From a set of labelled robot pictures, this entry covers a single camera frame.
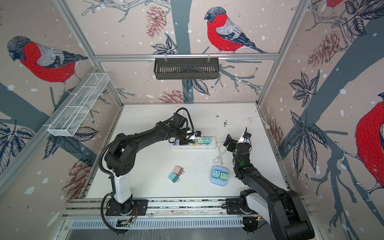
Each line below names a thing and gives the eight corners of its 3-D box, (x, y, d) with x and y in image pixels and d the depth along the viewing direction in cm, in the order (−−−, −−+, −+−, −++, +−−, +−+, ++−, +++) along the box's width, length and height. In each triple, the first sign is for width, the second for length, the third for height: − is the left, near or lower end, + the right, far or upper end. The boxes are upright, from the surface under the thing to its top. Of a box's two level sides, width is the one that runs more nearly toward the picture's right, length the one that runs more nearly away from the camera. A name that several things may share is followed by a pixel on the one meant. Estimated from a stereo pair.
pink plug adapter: (172, 173, 87) (172, 171, 85) (176, 166, 90) (175, 164, 88) (182, 176, 86) (181, 175, 84) (185, 169, 88) (184, 168, 86)
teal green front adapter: (168, 178, 85) (167, 176, 83) (172, 172, 88) (172, 170, 86) (176, 184, 83) (175, 183, 81) (180, 178, 85) (180, 176, 83)
